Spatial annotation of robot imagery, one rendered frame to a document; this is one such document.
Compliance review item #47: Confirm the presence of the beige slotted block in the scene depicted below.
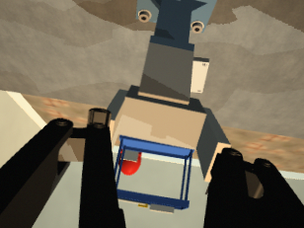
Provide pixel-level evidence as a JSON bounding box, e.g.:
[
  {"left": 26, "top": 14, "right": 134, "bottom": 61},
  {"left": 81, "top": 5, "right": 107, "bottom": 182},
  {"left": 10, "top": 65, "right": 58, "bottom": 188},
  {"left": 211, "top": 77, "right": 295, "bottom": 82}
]
[{"left": 119, "top": 85, "right": 206, "bottom": 150}]

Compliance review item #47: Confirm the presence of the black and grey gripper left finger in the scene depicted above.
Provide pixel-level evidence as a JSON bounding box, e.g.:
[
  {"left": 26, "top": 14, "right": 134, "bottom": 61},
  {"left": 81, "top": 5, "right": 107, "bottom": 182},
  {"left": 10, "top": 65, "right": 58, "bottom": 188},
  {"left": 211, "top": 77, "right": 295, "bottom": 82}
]
[{"left": 0, "top": 89, "right": 128, "bottom": 228}]

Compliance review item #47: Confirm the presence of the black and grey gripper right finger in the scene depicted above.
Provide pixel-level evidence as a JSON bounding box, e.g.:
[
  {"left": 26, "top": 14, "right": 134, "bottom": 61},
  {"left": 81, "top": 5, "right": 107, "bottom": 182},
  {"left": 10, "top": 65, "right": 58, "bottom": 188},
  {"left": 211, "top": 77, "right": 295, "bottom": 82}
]
[{"left": 195, "top": 107, "right": 304, "bottom": 228}]

